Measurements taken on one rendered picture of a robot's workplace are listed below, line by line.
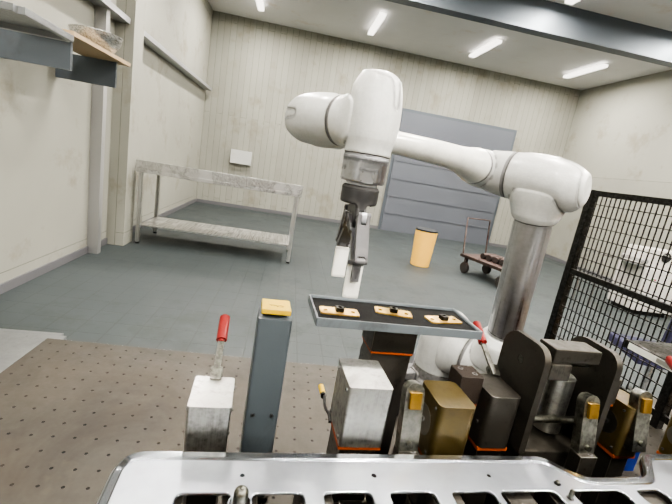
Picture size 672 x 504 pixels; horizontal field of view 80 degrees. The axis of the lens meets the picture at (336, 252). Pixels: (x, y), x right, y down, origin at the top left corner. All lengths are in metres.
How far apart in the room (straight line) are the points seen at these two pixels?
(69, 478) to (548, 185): 1.31
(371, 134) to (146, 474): 0.64
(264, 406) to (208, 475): 0.28
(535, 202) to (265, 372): 0.79
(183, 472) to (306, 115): 0.66
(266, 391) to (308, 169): 9.46
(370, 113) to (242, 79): 9.69
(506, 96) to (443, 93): 1.65
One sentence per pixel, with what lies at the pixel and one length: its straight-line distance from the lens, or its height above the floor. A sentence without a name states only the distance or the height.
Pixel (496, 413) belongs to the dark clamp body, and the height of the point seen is 1.05.
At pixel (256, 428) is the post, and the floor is 0.89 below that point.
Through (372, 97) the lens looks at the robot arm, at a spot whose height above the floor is 1.59.
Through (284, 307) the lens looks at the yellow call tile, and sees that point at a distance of 0.84.
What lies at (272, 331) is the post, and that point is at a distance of 0.84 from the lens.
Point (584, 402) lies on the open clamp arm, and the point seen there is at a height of 1.09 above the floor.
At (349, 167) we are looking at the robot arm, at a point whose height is 1.46.
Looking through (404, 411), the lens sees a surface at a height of 1.06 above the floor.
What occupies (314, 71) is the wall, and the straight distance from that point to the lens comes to 10.41.
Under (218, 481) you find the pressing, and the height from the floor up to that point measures 1.00.
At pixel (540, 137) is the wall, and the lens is 12.10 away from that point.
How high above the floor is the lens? 1.46
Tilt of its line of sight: 12 degrees down
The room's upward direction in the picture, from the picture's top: 10 degrees clockwise
